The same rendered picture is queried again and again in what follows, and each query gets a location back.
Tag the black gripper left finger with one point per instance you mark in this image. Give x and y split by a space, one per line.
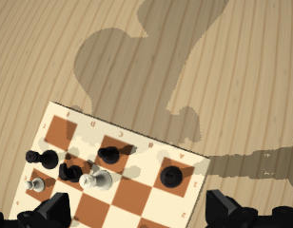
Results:
54 212

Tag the brown and cream chessboard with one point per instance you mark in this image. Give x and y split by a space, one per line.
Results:
136 198

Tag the white chess pawn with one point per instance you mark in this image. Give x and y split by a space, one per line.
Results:
38 184

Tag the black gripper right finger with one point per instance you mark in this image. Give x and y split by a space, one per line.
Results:
221 210

